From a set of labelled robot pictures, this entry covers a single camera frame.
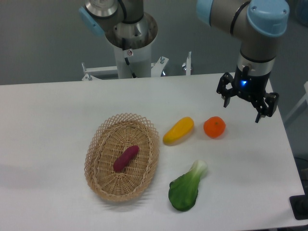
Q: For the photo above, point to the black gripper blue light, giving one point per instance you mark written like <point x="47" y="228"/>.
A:
<point x="249" y="88"/>

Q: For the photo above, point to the white metal base frame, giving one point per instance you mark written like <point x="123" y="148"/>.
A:
<point x="127" y="69"/>

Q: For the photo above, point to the orange tangerine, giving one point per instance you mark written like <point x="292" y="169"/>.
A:
<point x="214" y="127"/>

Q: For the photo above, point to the purple sweet potato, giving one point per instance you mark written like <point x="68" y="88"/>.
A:
<point x="122" y="161"/>

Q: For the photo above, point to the oval woven wicker basket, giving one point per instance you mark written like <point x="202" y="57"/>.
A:
<point x="111" y="139"/>

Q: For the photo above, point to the white frame at right edge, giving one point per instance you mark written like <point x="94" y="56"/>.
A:
<point x="298" y="109"/>

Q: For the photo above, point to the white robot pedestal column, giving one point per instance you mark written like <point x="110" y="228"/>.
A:
<point x="133" y="40"/>

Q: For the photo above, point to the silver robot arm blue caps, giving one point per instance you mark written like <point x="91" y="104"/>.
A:
<point x="258" y="24"/>

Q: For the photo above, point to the black device at table edge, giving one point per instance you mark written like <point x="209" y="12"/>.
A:
<point x="299" y="205"/>

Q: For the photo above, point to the yellow mango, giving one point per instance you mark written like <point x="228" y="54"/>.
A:
<point x="180" y="130"/>

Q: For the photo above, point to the green bok choy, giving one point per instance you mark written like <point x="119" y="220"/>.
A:
<point x="183" y="191"/>

